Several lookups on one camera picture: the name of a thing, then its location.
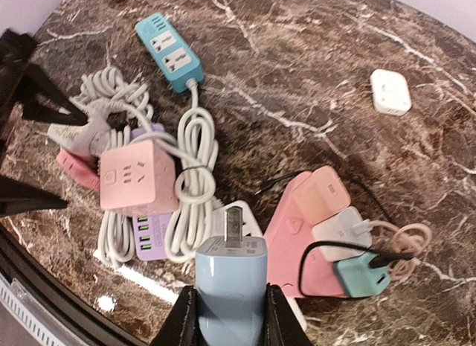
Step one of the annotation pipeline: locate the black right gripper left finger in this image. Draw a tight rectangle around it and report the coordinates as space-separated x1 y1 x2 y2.
152 286 199 346

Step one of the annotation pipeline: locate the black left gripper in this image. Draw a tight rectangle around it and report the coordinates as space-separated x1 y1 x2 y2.
1 29 88 217

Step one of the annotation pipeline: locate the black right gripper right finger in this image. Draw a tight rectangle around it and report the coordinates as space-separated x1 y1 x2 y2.
266 284 312 346

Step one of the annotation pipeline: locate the light blue charger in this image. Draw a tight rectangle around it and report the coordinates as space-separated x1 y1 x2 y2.
195 207 268 345

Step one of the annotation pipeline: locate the pink cube socket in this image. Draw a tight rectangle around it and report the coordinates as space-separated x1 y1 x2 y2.
100 140 179 217

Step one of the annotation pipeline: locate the white square adapter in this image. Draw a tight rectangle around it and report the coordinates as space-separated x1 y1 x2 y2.
370 69 412 116

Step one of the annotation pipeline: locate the white round power plug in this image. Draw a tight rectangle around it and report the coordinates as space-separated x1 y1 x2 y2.
47 99 112 158

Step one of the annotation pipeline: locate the pink flat adapter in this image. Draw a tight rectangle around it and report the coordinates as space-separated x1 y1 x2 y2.
56 149 100 191

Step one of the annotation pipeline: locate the pink triangular power strip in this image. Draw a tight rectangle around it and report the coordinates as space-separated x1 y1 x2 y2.
264 171 345 298

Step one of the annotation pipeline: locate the teal charger cube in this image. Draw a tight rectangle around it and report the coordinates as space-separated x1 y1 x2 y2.
333 253 391 298

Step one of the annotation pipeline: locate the purple power strip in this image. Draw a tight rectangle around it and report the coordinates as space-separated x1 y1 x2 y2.
128 139 178 260

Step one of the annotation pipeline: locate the white power strip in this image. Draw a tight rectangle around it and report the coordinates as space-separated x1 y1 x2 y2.
211 199 307 331

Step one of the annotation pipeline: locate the white charger cube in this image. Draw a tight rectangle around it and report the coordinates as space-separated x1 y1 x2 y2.
312 206 372 262

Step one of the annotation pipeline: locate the peach charger cube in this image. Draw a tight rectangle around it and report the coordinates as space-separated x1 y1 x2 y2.
291 166 351 226

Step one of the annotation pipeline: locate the teal power strip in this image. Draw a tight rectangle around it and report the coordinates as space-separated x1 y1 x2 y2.
135 13 205 93

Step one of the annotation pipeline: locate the black usb cable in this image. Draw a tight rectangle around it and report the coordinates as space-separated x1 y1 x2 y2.
254 176 414 298

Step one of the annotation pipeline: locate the white power cord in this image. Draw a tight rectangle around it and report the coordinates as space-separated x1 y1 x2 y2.
68 66 220 269

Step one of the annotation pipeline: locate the white cable duct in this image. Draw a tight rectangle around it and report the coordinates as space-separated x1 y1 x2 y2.
1 276 84 345

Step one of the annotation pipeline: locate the pink coiled cable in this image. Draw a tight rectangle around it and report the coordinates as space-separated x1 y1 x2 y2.
367 219 434 283

